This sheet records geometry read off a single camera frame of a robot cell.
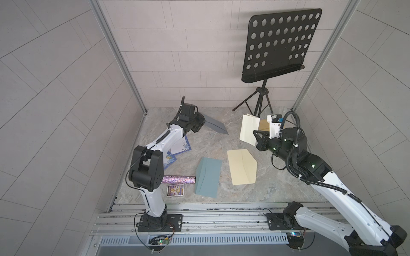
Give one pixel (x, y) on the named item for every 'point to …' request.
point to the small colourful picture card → (175, 190)
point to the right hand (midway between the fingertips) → (251, 132)
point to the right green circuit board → (295, 239)
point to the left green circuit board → (158, 242)
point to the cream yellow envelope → (243, 167)
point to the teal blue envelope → (207, 176)
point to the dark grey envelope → (215, 125)
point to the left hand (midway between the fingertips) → (208, 117)
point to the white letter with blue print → (170, 159)
